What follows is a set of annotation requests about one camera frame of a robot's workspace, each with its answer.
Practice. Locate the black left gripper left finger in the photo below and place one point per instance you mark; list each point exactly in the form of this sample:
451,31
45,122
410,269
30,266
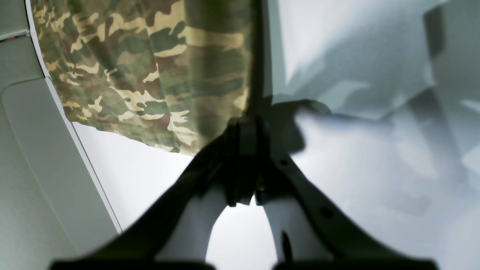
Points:
174,233

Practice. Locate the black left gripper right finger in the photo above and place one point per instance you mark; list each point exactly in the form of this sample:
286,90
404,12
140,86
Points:
310,232

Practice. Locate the camouflage T-shirt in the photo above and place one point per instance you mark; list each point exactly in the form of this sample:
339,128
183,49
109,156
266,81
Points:
167,73

